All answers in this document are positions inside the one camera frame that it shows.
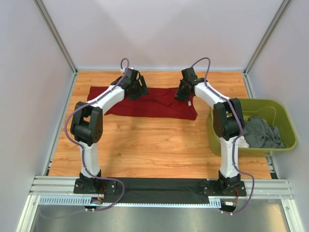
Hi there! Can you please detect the right aluminium frame post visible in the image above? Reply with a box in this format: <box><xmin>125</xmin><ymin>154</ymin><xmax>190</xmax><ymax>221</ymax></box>
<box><xmin>243</xmin><ymin>0</ymin><xmax>293</xmax><ymax>74</ymax></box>

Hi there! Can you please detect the black cloth strip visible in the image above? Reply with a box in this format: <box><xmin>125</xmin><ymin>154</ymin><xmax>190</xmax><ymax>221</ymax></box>
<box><xmin>105</xmin><ymin>177</ymin><xmax>209</xmax><ymax>203</ymax></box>

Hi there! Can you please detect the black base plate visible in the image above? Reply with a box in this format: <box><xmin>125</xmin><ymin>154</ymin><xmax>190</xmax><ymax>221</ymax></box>
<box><xmin>198</xmin><ymin>179</ymin><xmax>247</xmax><ymax>197</ymax></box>
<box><xmin>73</xmin><ymin>177</ymin><xmax>122</xmax><ymax>195</ymax></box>

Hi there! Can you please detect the slotted cable duct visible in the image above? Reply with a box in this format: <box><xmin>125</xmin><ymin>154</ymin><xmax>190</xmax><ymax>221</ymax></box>
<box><xmin>38</xmin><ymin>196</ymin><xmax>221</xmax><ymax>209</ymax></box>

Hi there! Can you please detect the aluminium frame post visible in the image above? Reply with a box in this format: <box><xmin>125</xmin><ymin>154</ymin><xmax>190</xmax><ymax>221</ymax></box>
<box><xmin>243</xmin><ymin>0</ymin><xmax>293</xmax><ymax>74</ymax></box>
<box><xmin>33</xmin><ymin>0</ymin><xmax>78</xmax><ymax>73</ymax></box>

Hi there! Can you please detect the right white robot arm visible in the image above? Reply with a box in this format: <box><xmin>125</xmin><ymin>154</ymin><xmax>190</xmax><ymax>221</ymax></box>
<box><xmin>175</xmin><ymin>67</ymin><xmax>244</xmax><ymax>195</ymax></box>

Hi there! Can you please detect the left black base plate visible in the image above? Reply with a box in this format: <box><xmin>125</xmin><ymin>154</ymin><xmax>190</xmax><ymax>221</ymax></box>
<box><xmin>73</xmin><ymin>177</ymin><xmax>122</xmax><ymax>195</ymax></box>

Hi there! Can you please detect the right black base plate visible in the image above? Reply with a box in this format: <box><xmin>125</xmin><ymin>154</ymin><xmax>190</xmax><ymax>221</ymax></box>
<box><xmin>198</xmin><ymin>179</ymin><xmax>247</xmax><ymax>197</ymax></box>

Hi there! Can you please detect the white t-shirt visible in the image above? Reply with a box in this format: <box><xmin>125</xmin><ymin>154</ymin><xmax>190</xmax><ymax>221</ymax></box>
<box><xmin>238</xmin><ymin>136</ymin><xmax>250</xmax><ymax>148</ymax></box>

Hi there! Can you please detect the left aluminium frame post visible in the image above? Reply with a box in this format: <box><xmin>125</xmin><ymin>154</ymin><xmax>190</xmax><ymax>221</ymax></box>
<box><xmin>33</xmin><ymin>0</ymin><xmax>78</xmax><ymax>73</ymax></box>

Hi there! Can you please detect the aluminium mounting rail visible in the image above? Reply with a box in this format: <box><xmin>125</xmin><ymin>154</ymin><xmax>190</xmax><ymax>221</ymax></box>
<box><xmin>29</xmin><ymin>176</ymin><xmax>294</xmax><ymax>200</ymax></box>

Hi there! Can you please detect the green plastic bin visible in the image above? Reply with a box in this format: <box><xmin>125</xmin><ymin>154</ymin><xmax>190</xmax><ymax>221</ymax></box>
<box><xmin>206</xmin><ymin>98</ymin><xmax>298</xmax><ymax>158</ymax></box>

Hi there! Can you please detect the red t-shirt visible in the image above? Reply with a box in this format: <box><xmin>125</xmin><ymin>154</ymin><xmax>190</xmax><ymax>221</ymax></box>
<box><xmin>86</xmin><ymin>86</ymin><xmax>198</xmax><ymax>120</ymax></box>

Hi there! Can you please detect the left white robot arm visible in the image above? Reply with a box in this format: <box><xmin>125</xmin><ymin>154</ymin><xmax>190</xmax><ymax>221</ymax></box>
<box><xmin>70</xmin><ymin>68</ymin><xmax>149</xmax><ymax>194</ymax></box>

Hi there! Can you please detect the grey t-shirt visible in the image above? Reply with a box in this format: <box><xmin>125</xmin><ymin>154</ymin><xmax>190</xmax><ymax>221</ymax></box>
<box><xmin>243</xmin><ymin>116</ymin><xmax>285</xmax><ymax>148</ymax></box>

